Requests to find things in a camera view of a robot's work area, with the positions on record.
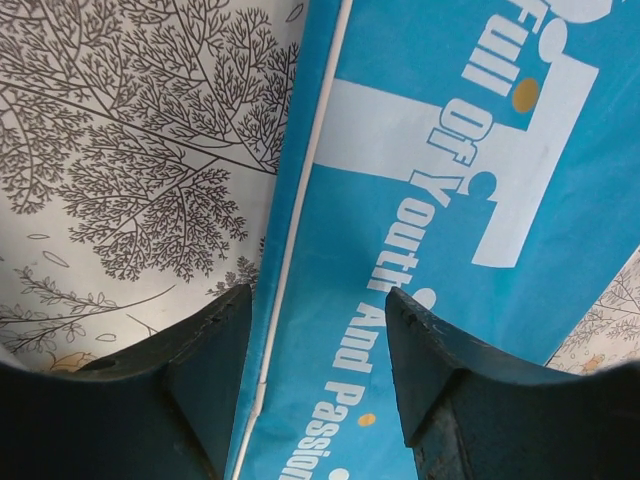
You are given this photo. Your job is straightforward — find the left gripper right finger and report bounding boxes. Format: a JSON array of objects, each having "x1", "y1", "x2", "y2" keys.
[{"x1": 385, "y1": 289, "x2": 639, "y2": 479}]

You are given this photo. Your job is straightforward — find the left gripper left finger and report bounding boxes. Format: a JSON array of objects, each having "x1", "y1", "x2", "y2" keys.
[{"x1": 1, "y1": 285, "x2": 252, "y2": 479}]

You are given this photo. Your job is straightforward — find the blue racket cover bag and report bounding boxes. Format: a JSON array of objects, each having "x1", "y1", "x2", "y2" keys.
[{"x1": 230, "y1": 1, "x2": 639, "y2": 479}]

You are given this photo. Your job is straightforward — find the floral table mat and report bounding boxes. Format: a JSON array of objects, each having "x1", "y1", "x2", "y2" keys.
[{"x1": 0, "y1": 0, "x2": 640, "y2": 376}]

